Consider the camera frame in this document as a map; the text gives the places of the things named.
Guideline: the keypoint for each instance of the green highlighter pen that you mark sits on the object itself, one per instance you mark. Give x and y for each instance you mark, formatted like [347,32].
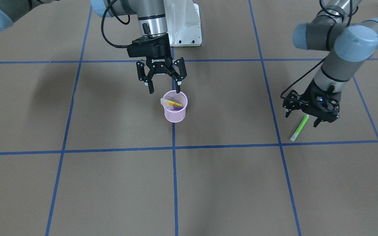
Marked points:
[299,128]

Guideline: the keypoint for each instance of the yellow highlighter pen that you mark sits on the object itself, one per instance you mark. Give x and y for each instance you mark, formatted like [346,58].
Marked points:
[166,102]

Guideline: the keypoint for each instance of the purple highlighter pen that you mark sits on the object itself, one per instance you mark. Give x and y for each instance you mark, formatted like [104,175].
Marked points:
[174,108]

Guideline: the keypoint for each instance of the pink mesh pen holder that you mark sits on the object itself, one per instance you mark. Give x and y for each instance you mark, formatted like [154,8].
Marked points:
[175,116]

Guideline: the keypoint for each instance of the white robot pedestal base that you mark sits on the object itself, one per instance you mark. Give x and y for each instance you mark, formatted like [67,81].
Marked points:
[183,22]

